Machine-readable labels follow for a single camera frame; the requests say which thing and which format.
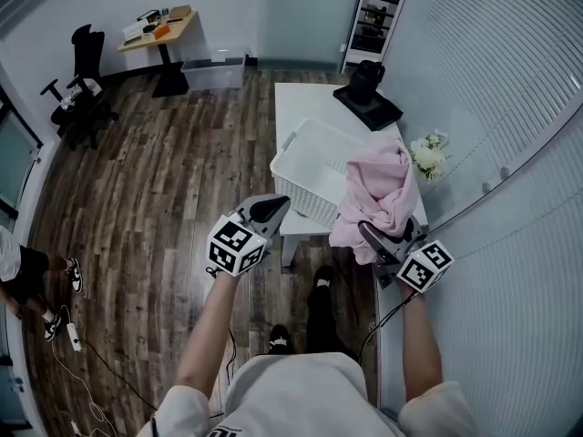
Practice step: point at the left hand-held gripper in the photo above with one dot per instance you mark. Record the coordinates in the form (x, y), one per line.
(234, 244)

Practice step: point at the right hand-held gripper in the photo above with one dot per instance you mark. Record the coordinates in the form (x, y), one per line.
(423, 267)

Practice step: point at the pink clothes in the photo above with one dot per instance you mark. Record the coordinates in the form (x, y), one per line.
(387, 189)

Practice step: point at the white laundry basket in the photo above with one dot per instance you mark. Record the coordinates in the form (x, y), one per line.
(314, 157)

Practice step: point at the person's right forearm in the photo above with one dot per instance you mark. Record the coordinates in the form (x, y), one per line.
(421, 344)

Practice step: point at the person's left forearm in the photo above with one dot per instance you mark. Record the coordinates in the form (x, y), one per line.
(209, 330)

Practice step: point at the orange box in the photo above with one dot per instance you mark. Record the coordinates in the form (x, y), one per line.
(160, 31)

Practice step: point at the white flat box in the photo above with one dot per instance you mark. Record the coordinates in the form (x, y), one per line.
(133, 30)

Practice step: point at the tan cardboard box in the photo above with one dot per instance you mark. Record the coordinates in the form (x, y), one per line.
(180, 11)

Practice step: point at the person's right black shoe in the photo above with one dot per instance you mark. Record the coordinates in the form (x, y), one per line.
(324, 277)

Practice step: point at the person's black shoe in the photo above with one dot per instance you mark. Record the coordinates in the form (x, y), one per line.
(324, 277)
(279, 337)

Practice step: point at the metal glass standoff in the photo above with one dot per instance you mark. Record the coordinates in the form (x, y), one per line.
(487, 187)
(504, 171)

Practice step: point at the person's left black shoe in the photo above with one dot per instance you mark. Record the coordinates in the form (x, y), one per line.
(279, 337)

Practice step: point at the white flower bouquet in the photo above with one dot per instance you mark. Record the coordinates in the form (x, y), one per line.
(428, 155)

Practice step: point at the person's black trousers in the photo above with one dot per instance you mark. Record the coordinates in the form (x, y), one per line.
(321, 321)

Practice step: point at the white low table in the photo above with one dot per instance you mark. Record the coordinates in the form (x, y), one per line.
(309, 103)

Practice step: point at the black square tray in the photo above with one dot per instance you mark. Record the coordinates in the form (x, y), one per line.
(378, 112)

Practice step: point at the person's cream t-shirt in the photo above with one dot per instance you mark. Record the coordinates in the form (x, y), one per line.
(296, 399)

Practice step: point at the clear plastic bin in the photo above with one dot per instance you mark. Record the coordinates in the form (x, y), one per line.
(214, 73)

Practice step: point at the white power strip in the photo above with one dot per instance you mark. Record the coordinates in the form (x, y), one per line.
(74, 336)

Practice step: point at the black jug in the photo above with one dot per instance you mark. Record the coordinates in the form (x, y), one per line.
(366, 82)

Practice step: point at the white window blinds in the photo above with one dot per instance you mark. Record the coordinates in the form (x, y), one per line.
(501, 62)

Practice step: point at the black office chair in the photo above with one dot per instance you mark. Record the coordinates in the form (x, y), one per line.
(84, 84)

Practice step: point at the black framed glass door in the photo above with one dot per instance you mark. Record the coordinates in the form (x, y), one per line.
(13, 162)

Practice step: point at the white shelf unit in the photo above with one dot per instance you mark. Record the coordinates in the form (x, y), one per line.
(373, 16)

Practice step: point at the wooden desk black pedestal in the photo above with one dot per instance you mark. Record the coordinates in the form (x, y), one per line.
(170, 32)

